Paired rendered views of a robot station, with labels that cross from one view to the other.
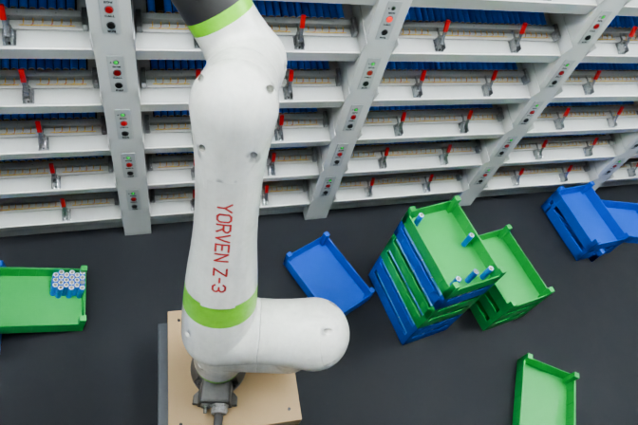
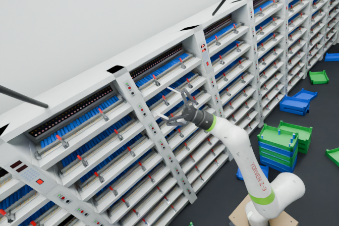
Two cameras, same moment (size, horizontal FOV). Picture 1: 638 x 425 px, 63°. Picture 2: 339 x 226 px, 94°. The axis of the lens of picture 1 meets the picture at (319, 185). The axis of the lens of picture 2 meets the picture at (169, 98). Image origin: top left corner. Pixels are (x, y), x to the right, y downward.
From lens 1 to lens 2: 0.32 m
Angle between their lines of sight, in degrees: 22
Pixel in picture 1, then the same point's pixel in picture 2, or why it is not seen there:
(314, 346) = (296, 187)
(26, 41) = (147, 166)
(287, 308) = (278, 182)
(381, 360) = not seen: hidden behind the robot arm
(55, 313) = not seen: outside the picture
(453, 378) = (316, 174)
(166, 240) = (203, 196)
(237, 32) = (218, 123)
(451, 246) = (276, 136)
